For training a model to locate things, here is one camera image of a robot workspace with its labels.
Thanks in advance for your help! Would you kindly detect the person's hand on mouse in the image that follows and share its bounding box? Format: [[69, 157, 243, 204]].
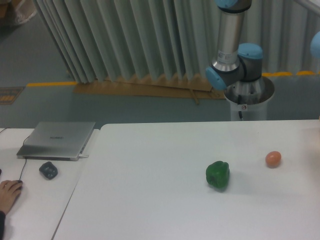
[[0, 180, 20, 215]]

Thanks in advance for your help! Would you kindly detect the green bell pepper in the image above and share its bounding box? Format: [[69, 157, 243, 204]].
[[205, 160, 230, 190]]

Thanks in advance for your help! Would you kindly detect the dark sleeved forearm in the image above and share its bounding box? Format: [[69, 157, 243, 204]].
[[0, 211, 6, 233]]

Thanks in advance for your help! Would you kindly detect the black mouse cable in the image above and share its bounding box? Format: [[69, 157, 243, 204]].
[[18, 132, 32, 182]]

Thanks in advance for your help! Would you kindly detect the clear plastic bag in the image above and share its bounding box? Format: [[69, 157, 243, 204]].
[[12, 0, 37, 26]]

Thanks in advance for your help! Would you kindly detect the pale green folding curtain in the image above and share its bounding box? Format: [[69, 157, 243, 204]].
[[34, 0, 320, 83]]

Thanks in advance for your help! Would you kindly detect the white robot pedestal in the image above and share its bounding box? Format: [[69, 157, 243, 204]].
[[224, 76, 275, 121]]

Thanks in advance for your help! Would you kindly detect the small black controller device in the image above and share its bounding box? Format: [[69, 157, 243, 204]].
[[39, 161, 58, 180]]

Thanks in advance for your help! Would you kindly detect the brown cardboard floor sheet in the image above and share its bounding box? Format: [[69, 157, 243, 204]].
[[72, 73, 225, 105]]

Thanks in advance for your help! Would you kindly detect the white laptop plug cable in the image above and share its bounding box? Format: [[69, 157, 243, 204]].
[[79, 129, 101, 159]]

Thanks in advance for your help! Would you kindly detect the silver closed laptop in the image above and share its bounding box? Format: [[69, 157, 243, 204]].
[[16, 121, 96, 161]]

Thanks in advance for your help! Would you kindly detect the black computer mouse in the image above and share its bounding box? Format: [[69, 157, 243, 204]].
[[10, 180, 23, 198]]

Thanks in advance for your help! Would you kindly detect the brown egg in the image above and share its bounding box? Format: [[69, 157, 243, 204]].
[[265, 151, 282, 168]]

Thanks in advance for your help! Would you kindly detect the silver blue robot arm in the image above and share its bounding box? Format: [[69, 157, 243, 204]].
[[205, 0, 320, 90]]

